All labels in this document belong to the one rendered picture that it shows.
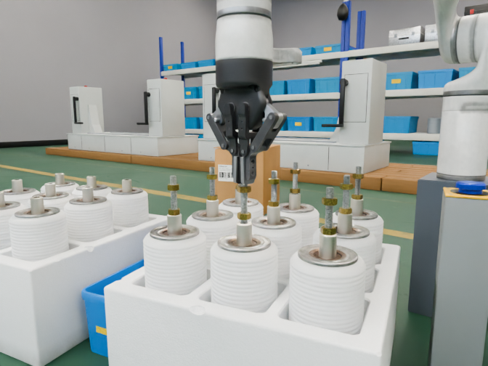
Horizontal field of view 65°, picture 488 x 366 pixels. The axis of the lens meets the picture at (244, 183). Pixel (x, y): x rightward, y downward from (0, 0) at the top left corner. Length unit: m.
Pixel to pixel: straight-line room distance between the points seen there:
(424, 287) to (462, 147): 0.31
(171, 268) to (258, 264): 0.13
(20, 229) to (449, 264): 0.71
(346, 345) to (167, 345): 0.25
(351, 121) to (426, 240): 1.78
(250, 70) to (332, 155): 2.14
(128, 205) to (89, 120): 3.98
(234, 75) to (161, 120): 3.24
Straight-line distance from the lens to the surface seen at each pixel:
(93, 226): 0.85
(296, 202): 0.74
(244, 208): 0.53
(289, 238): 0.61
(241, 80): 0.48
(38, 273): 0.74
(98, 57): 7.69
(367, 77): 2.59
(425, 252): 0.91
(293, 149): 2.73
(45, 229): 0.77
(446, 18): 0.88
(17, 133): 6.92
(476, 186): 0.65
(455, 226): 0.65
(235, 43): 0.49
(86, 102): 4.89
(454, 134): 0.89
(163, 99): 3.73
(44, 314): 0.77
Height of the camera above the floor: 0.42
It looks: 9 degrees down
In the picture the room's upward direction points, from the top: straight up
